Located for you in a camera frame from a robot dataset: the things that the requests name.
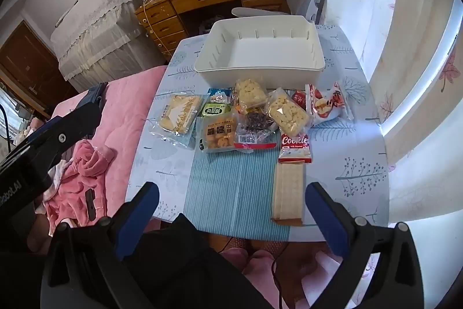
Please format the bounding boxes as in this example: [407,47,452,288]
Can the orange snack packet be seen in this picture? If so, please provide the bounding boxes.
[197,114,239,153]

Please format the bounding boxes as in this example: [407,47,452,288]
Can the leaf print curtain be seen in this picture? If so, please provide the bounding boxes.
[320,0,463,309]

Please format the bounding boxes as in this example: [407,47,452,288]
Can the pale printed cloth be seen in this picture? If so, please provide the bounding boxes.
[12,126,37,147]

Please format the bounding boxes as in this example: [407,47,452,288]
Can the red white snack packet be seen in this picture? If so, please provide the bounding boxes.
[306,82,354,125]

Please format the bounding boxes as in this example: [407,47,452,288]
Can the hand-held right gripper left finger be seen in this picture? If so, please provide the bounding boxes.
[40,182,160,309]

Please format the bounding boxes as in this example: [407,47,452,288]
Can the red cookie packet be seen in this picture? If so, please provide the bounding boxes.
[278,131,312,165]

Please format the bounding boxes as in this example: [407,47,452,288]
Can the black cable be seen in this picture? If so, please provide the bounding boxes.
[271,244,290,309]

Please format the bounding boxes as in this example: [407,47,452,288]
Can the puffed rice cake packet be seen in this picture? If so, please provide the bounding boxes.
[266,88,312,136]
[231,78,268,110]

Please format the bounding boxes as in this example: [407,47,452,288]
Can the pink fluffy towel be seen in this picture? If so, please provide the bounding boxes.
[43,139,116,233]

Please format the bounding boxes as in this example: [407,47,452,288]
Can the black remote control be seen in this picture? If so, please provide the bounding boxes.
[84,189,98,221]

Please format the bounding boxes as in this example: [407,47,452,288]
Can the pale blue snack packet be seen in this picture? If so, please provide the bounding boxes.
[208,87,232,103]

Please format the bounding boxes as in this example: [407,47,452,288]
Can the person's black trousers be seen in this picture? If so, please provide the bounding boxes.
[119,213,283,309]

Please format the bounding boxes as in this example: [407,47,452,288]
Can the wooden door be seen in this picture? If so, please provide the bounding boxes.
[0,19,78,118]

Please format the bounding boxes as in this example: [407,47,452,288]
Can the small red snack packet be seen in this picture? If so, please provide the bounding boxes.
[291,89,308,107]

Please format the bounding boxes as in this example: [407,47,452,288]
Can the green label pastry packet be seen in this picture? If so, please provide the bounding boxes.
[197,101,232,119]

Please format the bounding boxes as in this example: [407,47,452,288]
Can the blue jeans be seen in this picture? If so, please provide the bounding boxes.
[78,82,109,114]

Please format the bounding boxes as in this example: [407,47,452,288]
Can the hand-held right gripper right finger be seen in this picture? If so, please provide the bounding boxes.
[304,182,424,309]

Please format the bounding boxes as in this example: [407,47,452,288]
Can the pink bed blanket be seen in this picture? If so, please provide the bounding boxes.
[27,65,169,252]

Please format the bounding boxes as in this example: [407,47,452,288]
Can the white plastic bin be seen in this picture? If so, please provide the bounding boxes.
[194,15,325,85]

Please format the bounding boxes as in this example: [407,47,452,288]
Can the lace cloth covered cabinet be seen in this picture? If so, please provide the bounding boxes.
[50,0,170,92]

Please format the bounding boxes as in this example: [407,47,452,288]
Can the dark snack packet red label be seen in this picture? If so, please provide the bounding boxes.
[234,110,281,150]

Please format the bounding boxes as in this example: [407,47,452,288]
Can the long cracker packet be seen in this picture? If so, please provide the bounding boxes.
[271,161,307,226]

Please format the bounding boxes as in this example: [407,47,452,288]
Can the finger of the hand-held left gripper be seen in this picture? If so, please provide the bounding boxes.
[14,105,104,165]
[20,115,73,143]

